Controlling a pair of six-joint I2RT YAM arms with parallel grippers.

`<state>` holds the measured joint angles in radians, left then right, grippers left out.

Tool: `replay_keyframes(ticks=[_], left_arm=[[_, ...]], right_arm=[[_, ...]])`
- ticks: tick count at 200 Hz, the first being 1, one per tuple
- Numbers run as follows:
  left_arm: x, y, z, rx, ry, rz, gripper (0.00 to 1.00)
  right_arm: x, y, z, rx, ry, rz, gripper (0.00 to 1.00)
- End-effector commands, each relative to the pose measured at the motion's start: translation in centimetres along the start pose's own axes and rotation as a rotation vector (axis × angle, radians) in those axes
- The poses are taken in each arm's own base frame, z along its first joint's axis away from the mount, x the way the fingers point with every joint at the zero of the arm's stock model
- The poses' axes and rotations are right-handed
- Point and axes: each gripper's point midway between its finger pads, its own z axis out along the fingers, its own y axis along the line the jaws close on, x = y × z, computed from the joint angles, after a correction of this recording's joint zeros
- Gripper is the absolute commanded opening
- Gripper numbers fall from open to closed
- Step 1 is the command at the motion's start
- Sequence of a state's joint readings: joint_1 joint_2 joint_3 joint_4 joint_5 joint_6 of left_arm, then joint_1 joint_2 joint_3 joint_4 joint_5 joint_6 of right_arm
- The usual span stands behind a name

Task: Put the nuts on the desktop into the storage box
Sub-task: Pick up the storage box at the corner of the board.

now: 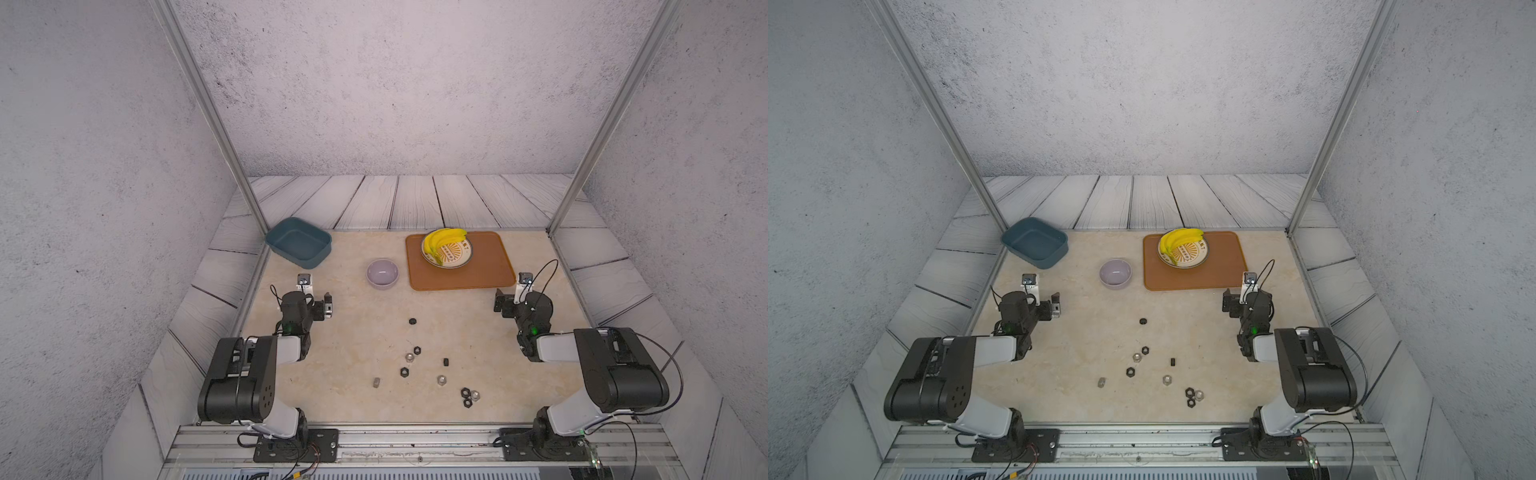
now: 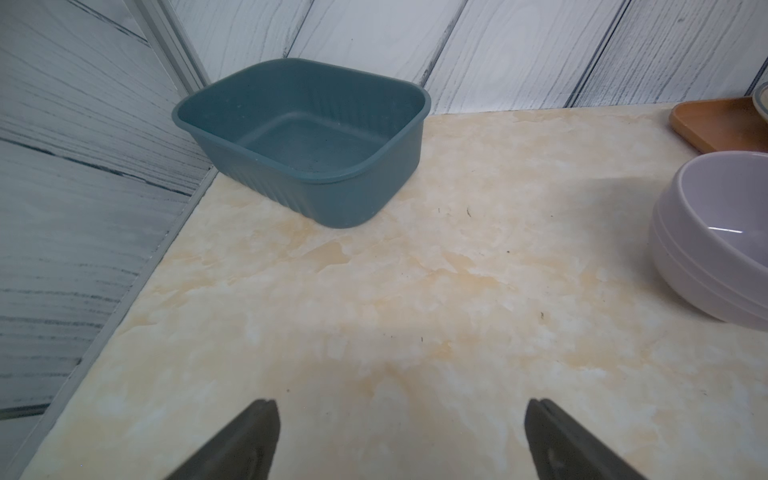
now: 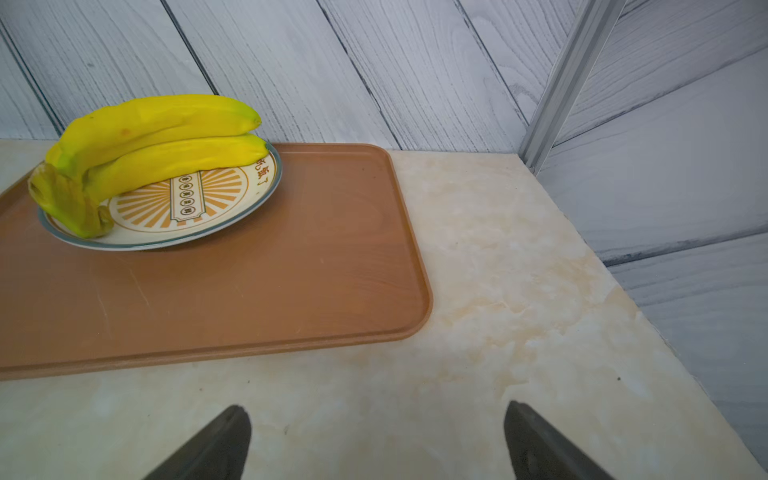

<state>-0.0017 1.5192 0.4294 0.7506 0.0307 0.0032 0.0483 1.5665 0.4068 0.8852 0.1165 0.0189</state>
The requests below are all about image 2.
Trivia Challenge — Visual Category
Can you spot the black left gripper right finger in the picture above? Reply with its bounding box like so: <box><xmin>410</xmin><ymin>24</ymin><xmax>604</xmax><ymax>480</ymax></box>
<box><xmin>524</xmin><ymin>399</ymin><xmax>646</xmax><ymax>480</ymax></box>

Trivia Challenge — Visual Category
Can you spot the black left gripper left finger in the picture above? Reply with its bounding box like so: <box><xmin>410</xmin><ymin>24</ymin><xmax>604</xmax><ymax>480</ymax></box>
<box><xmin>167</xmin><ymin>399</ymin><xmax>281</xmax><ymax>480</ymax></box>

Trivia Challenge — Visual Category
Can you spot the teal plastic storage box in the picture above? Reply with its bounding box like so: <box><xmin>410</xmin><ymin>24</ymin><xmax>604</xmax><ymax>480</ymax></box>
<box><xmin>172</xmin><ymin>58</ymin><xmax>431</xmax><ymax>229</ymax></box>

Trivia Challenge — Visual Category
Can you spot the lilac ceramic bowl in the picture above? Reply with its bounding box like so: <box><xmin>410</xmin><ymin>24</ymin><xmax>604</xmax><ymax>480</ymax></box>
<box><xmin>649</xmin><ymin>151</ymin><xmax>767</xmax><ymax>331</ymax></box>

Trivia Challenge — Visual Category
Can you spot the brown rectangular mat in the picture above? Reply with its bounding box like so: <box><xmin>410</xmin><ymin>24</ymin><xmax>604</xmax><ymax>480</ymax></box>
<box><xmin>669</xmin><ymin>97</ymin><xmax>767</xmax><ymax>153</ymax></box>

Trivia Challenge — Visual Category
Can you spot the patterned plate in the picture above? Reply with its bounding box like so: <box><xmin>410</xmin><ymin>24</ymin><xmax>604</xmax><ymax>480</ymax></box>
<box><xmin>752</xmin><ymin>82</ymin><xmax>768</xmax><ymax>122</ymax></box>

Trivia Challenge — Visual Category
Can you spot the left aluminium frame post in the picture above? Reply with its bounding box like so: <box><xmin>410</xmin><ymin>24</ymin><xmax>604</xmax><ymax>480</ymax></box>
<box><xmin>124</xmin><ymin>0</ymin><xmax>209</xmax><ymax>97</ymax></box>

